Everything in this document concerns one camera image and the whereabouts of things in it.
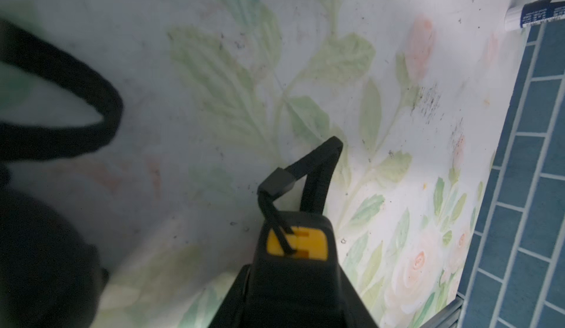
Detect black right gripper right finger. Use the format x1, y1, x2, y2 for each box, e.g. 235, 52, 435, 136
340, 269, 378, 328

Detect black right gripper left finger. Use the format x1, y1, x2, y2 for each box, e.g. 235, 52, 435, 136
208, 264, 251, 328

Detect black yellow tape measure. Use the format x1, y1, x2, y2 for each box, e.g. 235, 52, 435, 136
241, 137, 346, 327

